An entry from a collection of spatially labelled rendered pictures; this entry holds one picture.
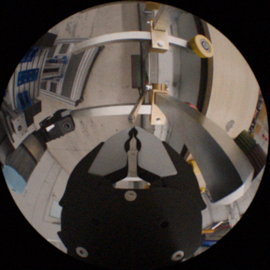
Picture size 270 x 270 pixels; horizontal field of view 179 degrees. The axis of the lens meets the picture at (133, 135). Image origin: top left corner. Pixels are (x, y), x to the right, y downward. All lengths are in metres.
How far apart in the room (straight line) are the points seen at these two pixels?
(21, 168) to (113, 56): 1.20
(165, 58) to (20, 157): 0.67
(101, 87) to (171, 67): 0.88
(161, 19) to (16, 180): 0.46
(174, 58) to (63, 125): 0.60
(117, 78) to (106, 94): 0.25
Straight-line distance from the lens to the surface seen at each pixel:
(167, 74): 0.54
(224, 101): 0.42
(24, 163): 0.25
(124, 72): 1.14
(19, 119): 0.63
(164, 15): 0.26
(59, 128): 0.27
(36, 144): 0.26
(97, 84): 1.21
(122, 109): 0.28
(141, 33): 0.32
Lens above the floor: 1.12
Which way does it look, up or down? 54 degrees down
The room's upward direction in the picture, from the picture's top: 180 degrees clockwise
